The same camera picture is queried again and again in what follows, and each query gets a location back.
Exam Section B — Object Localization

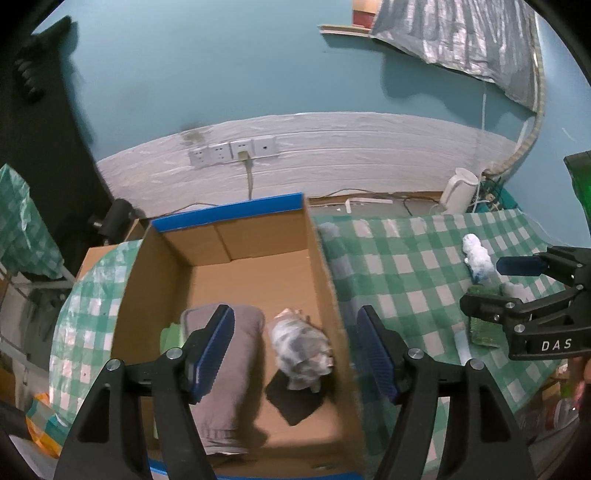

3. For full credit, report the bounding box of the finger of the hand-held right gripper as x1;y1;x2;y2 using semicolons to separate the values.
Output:
496;246;591;289
459;286;583;333

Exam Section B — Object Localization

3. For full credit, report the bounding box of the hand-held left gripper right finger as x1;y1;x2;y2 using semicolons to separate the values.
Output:
356;305;539;480

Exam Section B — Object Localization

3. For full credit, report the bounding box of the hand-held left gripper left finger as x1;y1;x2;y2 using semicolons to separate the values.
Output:
53;304;235;480

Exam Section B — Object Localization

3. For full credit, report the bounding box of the green glitter cloth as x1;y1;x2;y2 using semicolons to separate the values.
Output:
466;285;504;348

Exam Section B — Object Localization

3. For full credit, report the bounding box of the grey towel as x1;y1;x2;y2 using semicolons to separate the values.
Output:
180;304;266;455

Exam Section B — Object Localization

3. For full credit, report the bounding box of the white sock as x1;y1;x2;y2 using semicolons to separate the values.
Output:
463;234;497;284

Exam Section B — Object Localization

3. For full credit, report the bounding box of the light green cloth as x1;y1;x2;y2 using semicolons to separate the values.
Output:
159;323;188;354

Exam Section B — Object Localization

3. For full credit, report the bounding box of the white patterned cloth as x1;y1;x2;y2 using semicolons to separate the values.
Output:
268;309;335;393

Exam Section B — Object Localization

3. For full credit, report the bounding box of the blue-edged cardboard box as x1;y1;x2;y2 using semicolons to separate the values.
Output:
111;193;365;478

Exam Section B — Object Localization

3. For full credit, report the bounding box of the black sock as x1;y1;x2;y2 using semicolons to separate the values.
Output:
265;369;326;426

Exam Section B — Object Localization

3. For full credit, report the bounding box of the person's right hand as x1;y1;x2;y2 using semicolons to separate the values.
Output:
570;357;591;402

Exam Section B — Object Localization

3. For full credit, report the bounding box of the colourful packaged goods pile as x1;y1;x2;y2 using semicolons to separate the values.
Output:
519;364;583;432

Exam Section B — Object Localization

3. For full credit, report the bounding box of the teal plastic bin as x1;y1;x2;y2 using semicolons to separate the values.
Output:
496;185;523;212

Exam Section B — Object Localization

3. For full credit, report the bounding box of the power strip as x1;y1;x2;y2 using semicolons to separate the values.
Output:
478;182;502;209

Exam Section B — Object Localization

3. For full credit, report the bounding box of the green checkered tablecloth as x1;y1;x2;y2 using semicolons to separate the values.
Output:
48;210;566;480

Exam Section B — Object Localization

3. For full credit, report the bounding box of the dark green object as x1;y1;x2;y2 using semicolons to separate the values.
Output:
563;150;591;223

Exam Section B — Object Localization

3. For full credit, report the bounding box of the white electric kettle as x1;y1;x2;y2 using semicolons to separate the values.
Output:
438;167;478;215

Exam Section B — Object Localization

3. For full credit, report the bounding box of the white plastic strip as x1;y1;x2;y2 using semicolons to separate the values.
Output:
343;197;394;214

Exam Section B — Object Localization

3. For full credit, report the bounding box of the brown cardboard sheet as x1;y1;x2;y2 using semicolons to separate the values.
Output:
76;219;145;278

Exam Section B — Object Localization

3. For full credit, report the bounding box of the black dumbbell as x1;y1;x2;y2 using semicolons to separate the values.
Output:
90;198;138;246

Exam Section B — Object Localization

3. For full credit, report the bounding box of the green checkered plastic sheet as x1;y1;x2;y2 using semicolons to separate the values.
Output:
0;164;66;281

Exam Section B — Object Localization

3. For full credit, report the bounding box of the silver foil sheet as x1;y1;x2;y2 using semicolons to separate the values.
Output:
372;0;542;112

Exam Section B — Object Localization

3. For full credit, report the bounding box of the black hanging cloth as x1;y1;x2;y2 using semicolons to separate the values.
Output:
0;16;115;278

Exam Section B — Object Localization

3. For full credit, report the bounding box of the wooden strip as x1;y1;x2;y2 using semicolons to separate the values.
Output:
318;23;375;36

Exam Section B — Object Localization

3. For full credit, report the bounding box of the red box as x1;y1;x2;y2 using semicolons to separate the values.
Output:
352;0;382;28

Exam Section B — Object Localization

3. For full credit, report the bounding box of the black floor cable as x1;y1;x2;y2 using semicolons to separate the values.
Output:
401;193;445;219

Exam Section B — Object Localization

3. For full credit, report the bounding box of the striped hose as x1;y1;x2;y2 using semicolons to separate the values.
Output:
484;46;549;179

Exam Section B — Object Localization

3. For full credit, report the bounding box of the grey plug with cable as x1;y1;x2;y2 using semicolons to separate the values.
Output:
238;151;254;200

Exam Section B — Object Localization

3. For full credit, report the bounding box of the metal frame rack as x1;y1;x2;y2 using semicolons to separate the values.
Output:
0;271;75;352

